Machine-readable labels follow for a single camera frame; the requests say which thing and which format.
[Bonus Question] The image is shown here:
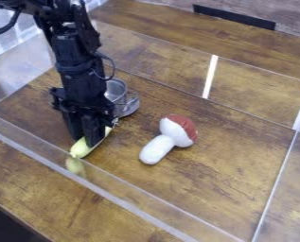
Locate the light green plush spoon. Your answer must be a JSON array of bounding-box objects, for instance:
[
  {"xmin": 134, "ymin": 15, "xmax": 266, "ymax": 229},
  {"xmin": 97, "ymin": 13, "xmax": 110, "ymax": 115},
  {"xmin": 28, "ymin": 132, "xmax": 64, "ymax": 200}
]
[{"xmin": 68, "ymin": 137, "xmax": 105, "ymax": 159}]

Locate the clear acrylic back barrier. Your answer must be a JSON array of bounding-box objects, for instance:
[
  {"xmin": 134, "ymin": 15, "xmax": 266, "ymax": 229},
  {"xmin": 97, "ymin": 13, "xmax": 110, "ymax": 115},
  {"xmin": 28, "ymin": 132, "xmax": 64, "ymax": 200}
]
[{"xmin": 91, "ymin": 21, "xmax": 300, "ymax": 132}]

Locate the small stainless steel pot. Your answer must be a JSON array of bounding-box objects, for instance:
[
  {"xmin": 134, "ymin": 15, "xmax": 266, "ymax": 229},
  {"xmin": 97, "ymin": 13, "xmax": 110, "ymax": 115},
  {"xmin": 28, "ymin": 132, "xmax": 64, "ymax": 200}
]
[{"xmin": 105, "ymin": 78, "xmax": 139, "ymax": 118}]

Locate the black bar on table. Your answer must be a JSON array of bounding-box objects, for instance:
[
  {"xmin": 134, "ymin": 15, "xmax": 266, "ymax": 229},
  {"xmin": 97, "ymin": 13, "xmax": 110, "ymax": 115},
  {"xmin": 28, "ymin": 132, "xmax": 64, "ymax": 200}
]
[{"xmin": 193, "ymin": 4, "xmax": 276, "ymax": 30}]

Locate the clear acrylic barrier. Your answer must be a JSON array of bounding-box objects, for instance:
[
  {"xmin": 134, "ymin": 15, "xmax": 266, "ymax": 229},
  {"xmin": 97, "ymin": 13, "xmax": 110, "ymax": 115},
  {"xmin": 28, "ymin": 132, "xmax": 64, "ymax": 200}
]
[
  {"xmin": 0, "ymin": 118, "xmax": 242, "ymax": 242},
  {"xmin": 91, "ymin": 21, "xmax": 300, "ymax": 132}
]

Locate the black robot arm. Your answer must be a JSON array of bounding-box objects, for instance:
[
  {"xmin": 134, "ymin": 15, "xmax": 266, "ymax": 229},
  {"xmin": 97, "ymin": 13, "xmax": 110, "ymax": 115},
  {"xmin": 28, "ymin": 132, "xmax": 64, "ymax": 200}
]
[{"xmin": 0, "ymin": 0, "xmax": 115, "ymax": 147}]

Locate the plush red cap mushroom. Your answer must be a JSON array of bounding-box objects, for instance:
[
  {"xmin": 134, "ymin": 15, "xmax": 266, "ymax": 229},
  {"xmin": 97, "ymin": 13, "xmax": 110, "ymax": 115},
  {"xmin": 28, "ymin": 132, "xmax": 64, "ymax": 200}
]
[{"xmin": 139, "ymin": 114, "xmax": 197, "ymax": 164}]

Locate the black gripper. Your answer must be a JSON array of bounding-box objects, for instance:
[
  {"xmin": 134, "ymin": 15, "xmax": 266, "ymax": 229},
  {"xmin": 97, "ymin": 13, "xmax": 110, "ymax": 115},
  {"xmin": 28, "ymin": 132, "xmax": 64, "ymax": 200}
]
[{"xmin": 50, "ymin": 87, "xmax": 115, "ymax": 147}]

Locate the clear acrylic front barrier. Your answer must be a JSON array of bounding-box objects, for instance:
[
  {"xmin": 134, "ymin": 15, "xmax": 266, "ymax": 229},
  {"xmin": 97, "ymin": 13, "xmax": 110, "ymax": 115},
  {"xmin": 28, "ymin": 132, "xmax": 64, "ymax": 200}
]
[{"xmin": 0, "ymin": 118, "xmax": 242, "ymax": 242}]

